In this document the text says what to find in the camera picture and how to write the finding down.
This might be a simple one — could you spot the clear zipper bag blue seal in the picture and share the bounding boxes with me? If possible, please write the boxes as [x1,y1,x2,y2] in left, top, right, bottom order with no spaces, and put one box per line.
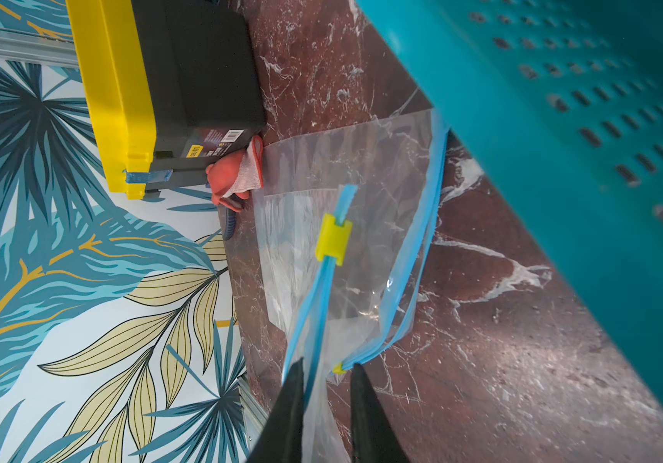
[252,110,449,462]

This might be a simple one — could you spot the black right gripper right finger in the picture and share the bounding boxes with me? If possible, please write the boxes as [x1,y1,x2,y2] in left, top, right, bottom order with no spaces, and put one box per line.
[350,364,410,463]

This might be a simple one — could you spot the blue black handled pliers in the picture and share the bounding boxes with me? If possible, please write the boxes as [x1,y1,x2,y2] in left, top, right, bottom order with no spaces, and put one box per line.
[223,208,237,241]

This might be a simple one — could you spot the teal plastic basket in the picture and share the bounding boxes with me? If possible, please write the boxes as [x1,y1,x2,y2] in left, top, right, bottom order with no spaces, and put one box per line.
[359,1,663,406]

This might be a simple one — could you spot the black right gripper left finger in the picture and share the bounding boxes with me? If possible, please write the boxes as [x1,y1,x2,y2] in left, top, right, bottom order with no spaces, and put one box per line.
[246,360,305,463]

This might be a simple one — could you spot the yellow black plastic toolbox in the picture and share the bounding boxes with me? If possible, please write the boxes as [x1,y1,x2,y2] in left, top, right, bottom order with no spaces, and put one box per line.
[67,1,266,200]

